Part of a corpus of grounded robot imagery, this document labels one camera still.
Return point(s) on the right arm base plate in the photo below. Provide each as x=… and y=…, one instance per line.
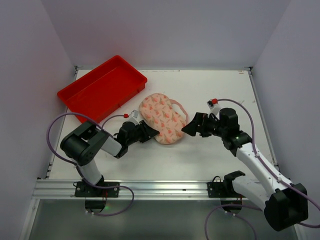
x=216, y=189

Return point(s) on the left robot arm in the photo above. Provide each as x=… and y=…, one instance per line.
x=83, y=144

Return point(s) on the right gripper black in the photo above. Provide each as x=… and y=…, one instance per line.
x=203, y=124

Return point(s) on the aluminium front rail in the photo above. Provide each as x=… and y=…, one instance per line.
x=50, y=189

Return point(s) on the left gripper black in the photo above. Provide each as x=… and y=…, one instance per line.
x=141, y=131

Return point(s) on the floral pink laundry bag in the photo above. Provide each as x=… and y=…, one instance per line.
x=165, y=115

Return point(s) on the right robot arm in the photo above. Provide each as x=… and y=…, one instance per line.
x=283, y=203

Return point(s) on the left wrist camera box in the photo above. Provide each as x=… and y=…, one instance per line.
x=132, y=117

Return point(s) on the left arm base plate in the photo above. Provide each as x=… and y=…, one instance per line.
x=97, y=190

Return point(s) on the red plastic tray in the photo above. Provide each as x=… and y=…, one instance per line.
x=104, y=89

